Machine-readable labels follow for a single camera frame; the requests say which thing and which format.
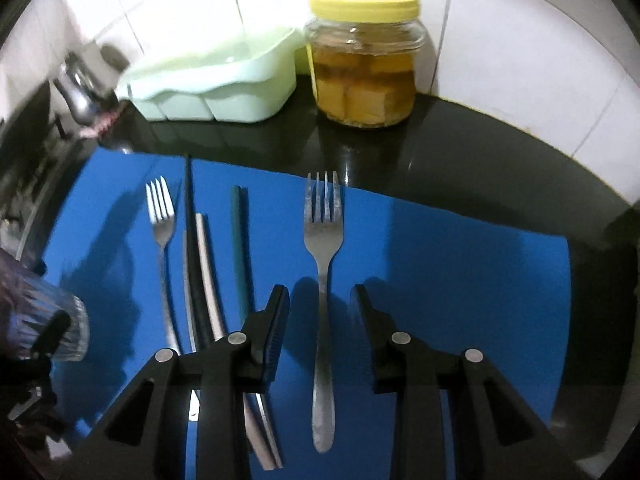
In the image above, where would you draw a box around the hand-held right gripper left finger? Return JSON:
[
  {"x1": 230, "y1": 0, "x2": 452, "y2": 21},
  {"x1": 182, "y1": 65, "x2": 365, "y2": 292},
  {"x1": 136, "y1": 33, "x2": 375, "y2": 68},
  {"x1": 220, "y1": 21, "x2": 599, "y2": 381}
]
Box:
[{"x1": 60, "y1": 284, "x2": 291, "y2": 480}]

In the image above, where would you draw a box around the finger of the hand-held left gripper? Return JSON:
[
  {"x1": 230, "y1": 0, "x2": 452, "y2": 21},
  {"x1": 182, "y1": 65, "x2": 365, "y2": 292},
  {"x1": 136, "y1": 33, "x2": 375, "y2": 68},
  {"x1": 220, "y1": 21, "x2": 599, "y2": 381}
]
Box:
[{"x1": 29, "y1": 310, "x2": 72, "y2": 362}]

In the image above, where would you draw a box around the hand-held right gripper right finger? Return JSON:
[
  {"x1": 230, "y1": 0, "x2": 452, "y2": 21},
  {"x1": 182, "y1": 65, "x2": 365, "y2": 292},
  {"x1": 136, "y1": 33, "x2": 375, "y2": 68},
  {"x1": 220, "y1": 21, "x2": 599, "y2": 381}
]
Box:
[{"x1": 352, "y1": 284, "x2": 583, "y2": 480}]

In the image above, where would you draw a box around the purple rimmed glass cup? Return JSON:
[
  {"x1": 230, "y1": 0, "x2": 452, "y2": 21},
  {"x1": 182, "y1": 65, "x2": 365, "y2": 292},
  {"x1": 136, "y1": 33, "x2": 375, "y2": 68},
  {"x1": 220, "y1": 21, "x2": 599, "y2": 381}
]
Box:
[{"x1": 0, "y1": 247, "x2": 91, "y2": 363}]

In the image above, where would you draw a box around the round handle steel fork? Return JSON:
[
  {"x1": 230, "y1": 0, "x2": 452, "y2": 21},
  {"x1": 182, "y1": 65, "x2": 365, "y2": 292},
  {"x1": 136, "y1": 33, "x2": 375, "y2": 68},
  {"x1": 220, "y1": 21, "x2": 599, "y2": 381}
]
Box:
[{"x1": 304, "y1": 171, "x2": 346, "y2": 454}]

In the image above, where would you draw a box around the whitish silver chopstick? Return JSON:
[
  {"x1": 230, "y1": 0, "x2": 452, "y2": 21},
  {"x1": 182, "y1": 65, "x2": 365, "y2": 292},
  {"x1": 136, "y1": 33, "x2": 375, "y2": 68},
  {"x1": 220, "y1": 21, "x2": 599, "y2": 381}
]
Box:
[{"x1": 194, "y1": 212, "x2": 273, "y2": 468}]

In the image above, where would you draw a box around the silver teal chopstick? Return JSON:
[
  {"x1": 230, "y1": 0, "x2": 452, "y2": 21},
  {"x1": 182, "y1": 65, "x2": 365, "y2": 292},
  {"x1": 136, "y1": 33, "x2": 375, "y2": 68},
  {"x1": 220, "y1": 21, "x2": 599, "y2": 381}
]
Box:
[
  {"x1": 229, "y1": 185, "x2": 284, "y2": 471},
  {"x1": 181, "y1": 227, "x2": 198, "y2": 356}
]

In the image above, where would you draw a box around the black printed chopstick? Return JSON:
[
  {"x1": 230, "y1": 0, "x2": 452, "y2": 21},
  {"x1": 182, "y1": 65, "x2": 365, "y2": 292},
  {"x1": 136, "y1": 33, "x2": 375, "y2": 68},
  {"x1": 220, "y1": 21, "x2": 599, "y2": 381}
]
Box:
[{"x1": 183, "y1": 154, "x2": 226, "y2": 346}]

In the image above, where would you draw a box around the slim handle steel fork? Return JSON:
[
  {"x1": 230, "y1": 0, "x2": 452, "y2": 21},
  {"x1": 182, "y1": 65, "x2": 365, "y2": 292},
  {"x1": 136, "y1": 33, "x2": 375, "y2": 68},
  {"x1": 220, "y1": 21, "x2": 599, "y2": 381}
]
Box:
[{"x1": 145, "y1": 176, "x2": 202, "y2": 423}]

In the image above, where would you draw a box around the blue mat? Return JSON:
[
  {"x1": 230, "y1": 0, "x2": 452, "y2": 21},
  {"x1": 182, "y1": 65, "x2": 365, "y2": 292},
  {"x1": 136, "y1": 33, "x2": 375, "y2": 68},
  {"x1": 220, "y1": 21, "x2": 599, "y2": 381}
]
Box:
[{"x1": 37, "y1": 149, "x2": 573, "y2": 480}]

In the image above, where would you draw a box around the gas stove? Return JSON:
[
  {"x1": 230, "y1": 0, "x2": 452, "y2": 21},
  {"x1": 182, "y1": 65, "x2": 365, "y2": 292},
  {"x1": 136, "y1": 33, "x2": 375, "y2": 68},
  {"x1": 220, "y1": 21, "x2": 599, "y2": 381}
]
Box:
[{"x1": 0, "y1": 80, "x2": 86, "y2": 261}]

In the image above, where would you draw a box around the pink white cloth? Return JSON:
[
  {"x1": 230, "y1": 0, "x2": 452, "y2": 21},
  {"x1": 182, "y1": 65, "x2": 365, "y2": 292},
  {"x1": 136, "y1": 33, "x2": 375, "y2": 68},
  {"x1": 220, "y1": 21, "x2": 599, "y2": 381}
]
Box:
[{"x1": 80, "y1": 110, "x2": 121, "y2": 138}]

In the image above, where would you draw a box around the steel pitcher with lid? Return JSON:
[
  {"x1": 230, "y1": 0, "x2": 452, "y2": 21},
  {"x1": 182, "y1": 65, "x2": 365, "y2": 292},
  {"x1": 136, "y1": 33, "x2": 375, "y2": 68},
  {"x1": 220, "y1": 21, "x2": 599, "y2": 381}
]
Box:
[{"x1": 52, "y1": 42, "x2": 131, "y2": 126}]

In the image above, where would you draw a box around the yellow lid glass jar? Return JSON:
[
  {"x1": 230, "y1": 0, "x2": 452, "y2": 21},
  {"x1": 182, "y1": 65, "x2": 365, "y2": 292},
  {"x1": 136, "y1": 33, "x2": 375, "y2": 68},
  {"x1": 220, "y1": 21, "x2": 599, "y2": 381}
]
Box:
[{"x1": 305, "y1": 0, "x2": 428, "y2": 130}]

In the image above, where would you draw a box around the pale green divided tray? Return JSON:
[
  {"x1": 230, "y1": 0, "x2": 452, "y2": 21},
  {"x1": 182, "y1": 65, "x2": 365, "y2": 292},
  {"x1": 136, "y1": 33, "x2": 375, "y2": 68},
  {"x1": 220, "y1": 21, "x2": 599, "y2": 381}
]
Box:
[{"x1": 116, "y1": 26, "x2": 298, "y2": 123}]

